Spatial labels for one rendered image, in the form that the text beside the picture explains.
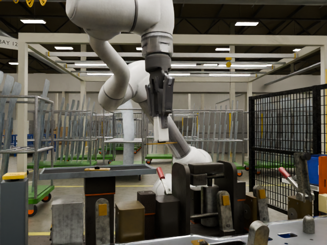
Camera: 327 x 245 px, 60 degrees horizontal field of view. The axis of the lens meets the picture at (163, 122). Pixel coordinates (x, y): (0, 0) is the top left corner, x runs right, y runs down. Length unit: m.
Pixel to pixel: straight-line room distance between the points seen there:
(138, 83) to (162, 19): 0.57
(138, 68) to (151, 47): 0.57
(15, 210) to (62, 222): 0.23
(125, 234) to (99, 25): 0.56
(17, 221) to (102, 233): 0.30
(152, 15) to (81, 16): 0.18
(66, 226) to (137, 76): 0.76
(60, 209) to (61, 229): 0.05
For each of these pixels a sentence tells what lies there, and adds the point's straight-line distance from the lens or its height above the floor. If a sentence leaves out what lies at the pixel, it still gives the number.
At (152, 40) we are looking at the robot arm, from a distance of 0.80.
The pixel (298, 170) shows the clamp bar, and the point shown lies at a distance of 1.13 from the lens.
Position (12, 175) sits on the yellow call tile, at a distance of 0.99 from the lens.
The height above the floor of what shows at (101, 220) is 1.05.
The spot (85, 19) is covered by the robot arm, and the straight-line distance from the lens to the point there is 0.77.
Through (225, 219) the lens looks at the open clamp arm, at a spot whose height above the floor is 1.02.
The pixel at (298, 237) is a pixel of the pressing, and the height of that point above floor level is 1.00.
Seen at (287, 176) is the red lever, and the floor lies 1.12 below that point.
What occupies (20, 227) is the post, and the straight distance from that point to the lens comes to 1.02.
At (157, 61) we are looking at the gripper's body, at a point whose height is 1.48.
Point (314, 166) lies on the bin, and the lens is 1.59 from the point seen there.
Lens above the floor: 1.31
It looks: 1 degrees up
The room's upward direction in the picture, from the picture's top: straight up
